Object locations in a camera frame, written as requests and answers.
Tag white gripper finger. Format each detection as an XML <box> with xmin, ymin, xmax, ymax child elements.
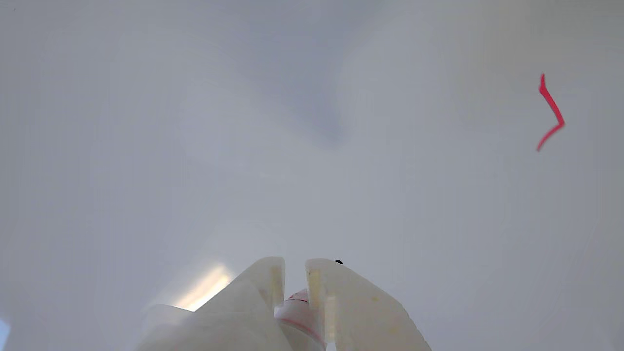
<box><xmin>305</xmin><ymin>258</ymin><xmax>432</xmax><ymax>351</ymax></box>
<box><xmin>136</xmin><ymin>257</ymin><xmax>293</xmax><ymax>351</ymax></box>

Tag white marker pen red end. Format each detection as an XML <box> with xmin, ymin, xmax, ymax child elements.
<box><xmin>274</xmin><ymin>260</ymin><xmax>344</xmax><ymax>351</ymax></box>

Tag large white whiteboard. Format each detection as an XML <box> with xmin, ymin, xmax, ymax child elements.
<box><xmin>0</xmin><ymin>0</ymin><xmax>624</xmax><ymax>351</ymax></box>

